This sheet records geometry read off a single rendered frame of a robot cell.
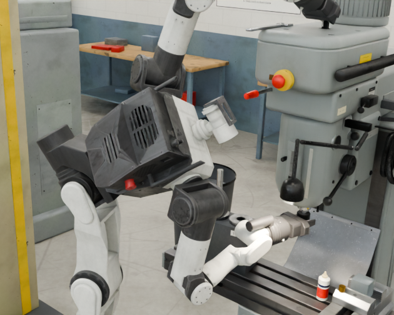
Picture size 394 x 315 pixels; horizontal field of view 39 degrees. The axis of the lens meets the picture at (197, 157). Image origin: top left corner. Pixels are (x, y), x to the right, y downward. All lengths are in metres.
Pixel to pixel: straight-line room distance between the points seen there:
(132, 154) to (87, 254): 0.50
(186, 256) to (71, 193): 0.42
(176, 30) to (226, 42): 5.51
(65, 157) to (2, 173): 1.39
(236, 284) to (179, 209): 0.64
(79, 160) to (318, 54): 0.78
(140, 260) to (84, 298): 2.19
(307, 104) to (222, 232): 0.66
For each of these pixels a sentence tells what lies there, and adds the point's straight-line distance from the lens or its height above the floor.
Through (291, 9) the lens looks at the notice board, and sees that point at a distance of 6.64.
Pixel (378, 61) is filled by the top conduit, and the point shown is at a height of 1.80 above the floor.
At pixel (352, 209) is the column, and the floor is 1.16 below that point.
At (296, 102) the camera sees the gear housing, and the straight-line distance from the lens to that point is 1.72.
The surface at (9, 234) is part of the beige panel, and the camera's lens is 3.27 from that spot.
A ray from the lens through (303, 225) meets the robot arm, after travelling 1.89.
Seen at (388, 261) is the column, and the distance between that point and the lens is 2.37.
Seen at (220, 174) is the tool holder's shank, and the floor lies 1.31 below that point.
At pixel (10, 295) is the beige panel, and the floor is 0.20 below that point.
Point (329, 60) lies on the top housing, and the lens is 1.57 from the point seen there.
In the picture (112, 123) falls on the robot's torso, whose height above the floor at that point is 1.63.
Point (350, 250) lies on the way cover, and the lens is 2.30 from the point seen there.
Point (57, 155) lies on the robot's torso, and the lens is 1.76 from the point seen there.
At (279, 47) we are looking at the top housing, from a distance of 1.61.
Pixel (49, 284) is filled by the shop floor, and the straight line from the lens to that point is 3.89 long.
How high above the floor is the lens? 2.07
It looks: 20 degrees down
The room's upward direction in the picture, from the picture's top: 2 degrees clockwise
